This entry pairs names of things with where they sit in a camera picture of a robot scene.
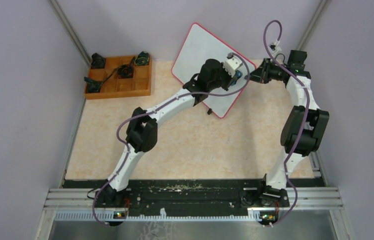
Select whiteboard with pink frame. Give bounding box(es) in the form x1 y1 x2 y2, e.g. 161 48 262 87
171 22 257 119

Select blue whiteboard eraser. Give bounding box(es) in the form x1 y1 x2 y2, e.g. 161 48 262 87
230 70 242 86

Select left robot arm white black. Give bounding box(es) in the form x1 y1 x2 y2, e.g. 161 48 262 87
94 56 244 207

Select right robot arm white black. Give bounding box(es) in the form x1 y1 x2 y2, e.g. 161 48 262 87
249 50 330 207

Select green yellow item in tray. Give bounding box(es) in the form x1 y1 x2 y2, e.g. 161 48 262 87
131 51 150 66

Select orange wooden compartment tray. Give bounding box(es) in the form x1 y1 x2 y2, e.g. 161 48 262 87
84 55 152 100

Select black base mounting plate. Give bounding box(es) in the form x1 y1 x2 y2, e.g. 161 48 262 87
61 178 326 218

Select black item tray top-left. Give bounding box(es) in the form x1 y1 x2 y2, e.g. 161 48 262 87
90 53 106 69

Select black green item tray left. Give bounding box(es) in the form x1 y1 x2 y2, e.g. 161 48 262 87
84 77 102 94

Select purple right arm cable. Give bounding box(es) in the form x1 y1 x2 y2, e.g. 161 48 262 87
263 19 310 228

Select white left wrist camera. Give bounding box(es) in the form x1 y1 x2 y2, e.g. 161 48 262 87
222 55 243 78

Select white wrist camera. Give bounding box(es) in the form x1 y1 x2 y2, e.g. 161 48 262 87
269 40 281 53
222 55 243 78

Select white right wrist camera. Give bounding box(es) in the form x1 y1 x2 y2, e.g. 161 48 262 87
269 40 281 53

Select black coiled cable in tray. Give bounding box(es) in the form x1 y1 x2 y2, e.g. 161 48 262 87
100 64 136 84

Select aluminium frame rail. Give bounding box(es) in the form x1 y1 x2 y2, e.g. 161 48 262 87
35 185 354 240

